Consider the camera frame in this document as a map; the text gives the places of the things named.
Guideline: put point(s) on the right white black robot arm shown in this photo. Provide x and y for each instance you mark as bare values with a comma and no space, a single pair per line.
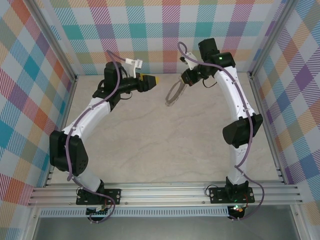
232,92

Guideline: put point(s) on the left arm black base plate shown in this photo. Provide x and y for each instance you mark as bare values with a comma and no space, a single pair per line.
113,196

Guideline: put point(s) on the aluminium side rail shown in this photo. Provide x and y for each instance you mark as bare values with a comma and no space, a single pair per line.
260,100
66,112

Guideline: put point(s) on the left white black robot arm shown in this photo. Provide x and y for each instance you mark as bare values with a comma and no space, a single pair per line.
87,117

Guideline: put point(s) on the circuit board with green connector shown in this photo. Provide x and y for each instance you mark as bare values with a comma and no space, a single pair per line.
98,212

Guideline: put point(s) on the grey sheet metal panel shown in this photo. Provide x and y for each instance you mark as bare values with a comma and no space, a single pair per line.
162,228

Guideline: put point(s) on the aluminium corner post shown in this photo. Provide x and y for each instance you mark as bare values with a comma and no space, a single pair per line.
272,40
53,42

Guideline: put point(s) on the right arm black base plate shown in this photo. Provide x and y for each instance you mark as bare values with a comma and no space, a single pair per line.
216,195

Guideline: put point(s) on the aluminium mounting rail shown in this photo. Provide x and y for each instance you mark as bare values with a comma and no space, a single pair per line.
162,195

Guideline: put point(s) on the circuit board with orange part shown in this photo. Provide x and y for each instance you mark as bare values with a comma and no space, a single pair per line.
238,210

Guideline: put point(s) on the large grey metal keyring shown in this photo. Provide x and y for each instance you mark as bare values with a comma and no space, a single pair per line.
168,103

